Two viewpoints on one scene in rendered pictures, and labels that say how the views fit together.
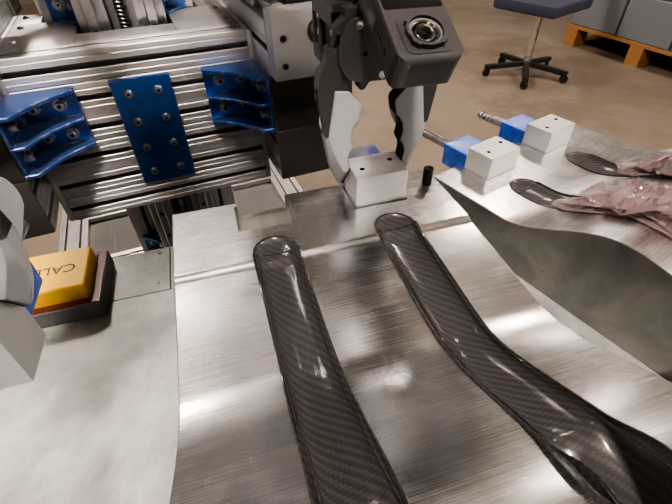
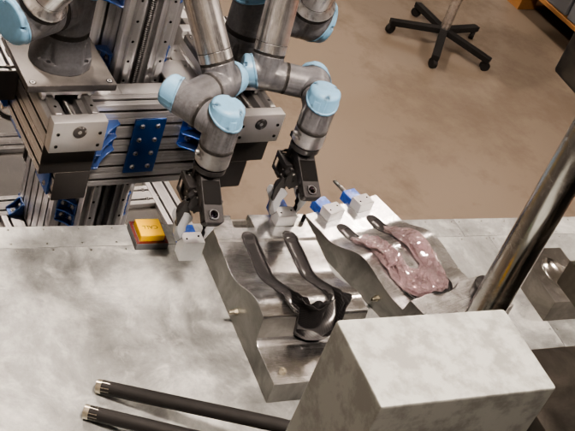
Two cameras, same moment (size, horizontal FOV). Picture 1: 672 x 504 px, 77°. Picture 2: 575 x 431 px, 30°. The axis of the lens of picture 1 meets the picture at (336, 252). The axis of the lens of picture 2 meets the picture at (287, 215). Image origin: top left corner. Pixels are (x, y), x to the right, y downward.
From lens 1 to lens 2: 2.21 m
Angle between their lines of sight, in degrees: 15
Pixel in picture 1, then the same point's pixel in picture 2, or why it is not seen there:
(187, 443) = (239, 280)
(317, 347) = (264, 268)
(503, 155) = (336, 212)
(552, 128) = (362, 202)
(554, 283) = (343, 269)
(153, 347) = (191, 264)
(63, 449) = (174, 289)
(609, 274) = (358, 267)
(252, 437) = (254, 282)
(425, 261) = (298, 250)
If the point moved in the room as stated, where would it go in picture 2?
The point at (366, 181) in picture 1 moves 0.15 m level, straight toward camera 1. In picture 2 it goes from (281, 217) to (281, 258)
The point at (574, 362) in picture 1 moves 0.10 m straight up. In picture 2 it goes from (333, 281) to (346, 250)
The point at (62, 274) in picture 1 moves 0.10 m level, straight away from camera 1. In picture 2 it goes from (154, 229) to (127, 204)
